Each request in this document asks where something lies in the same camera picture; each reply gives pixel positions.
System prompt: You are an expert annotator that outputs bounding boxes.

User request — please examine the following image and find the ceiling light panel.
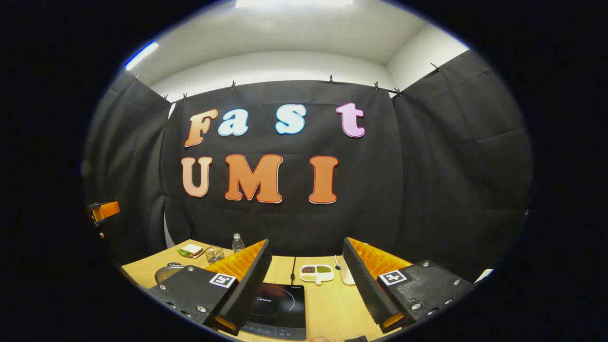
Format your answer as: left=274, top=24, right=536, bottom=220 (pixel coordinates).
left=124, top=40, right=160, bottom=71
left=236, top=0, right=354, bottom=8

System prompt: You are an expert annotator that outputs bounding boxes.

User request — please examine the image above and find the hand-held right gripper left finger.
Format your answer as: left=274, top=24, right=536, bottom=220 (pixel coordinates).
left=150, top=239, right=274, bottom=335

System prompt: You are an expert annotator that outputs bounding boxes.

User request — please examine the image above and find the black induction cooktop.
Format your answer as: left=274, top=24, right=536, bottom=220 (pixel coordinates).
left=240, top=283, right=307, bottom=341

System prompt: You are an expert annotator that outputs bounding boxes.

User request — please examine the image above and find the steel pot with black handle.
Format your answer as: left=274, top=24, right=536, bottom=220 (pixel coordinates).
left=154, top=263, right=190, bottom=285

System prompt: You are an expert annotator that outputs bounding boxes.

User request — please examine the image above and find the white toaster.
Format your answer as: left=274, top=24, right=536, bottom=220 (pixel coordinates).
left=335, top=255, right=357, bottom=285

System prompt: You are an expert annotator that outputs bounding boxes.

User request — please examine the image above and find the white divided dish of beans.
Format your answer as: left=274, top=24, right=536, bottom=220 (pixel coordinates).
left=299, top=264, right=335, bottom=285

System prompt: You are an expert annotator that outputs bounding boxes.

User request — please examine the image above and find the sandwich with lettuce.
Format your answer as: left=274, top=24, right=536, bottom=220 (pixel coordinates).
left=177, top=244, right=206, bottom=259

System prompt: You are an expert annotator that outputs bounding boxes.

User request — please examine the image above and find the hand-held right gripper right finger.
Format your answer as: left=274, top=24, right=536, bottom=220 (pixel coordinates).
left=342, top=237, right=475, bottom=333

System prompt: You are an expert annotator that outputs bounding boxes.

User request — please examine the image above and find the black backdrop cloth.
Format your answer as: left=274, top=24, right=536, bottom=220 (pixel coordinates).
left=83, top=50, right=532, bottom=281

